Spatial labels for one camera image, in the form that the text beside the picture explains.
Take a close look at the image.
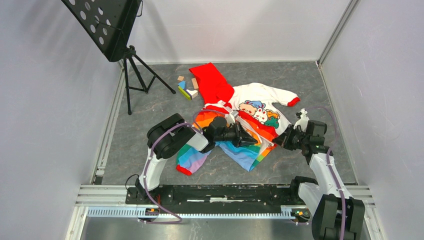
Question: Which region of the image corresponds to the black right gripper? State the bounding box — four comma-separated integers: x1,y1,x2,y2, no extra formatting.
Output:
272,123,309,151

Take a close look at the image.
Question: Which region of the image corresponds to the beige wooden block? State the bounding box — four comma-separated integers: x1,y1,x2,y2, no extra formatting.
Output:
186,89,199,100

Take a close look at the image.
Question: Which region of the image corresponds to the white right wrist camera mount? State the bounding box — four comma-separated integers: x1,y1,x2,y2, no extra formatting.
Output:
293,108,310,132

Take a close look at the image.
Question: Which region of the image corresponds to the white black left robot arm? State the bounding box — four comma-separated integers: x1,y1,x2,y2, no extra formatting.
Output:
135,112,260,204

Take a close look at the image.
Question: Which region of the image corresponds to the long wooden block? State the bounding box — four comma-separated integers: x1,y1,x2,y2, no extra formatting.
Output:
191,78,199,90

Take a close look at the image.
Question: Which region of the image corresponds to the black perforated music stand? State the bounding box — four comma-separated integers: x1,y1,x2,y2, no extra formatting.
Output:
62,0,176,115

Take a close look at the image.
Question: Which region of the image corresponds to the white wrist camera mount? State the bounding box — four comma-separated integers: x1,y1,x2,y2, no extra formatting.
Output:
224,110,239,125
293,108,310,132

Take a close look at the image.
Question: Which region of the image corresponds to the aluminium frame rail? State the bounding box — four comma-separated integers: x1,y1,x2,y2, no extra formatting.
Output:
75,184,376,220

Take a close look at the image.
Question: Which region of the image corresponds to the rainbow and white kids jacket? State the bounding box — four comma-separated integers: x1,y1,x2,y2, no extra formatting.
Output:
189,63,301,172

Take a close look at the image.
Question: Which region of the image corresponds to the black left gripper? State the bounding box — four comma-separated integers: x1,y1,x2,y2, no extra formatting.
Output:
214,120,258,148

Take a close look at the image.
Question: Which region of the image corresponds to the corner aluminium wall profile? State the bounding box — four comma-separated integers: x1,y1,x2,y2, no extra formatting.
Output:
316,0,360,69

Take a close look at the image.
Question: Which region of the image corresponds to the green yellow wooden block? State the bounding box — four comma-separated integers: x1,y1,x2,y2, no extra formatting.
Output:
178,86,192,101

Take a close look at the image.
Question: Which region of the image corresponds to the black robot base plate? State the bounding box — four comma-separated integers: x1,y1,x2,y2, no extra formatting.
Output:
125,184,308,215

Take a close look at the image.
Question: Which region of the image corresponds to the blue wooden block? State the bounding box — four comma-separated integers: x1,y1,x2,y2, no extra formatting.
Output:
178,80,187,90

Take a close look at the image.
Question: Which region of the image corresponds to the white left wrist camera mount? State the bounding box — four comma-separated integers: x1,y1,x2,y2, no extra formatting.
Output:
224,110,239,125

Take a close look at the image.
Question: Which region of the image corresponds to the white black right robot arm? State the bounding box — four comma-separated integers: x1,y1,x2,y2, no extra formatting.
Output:
273,120,365,240

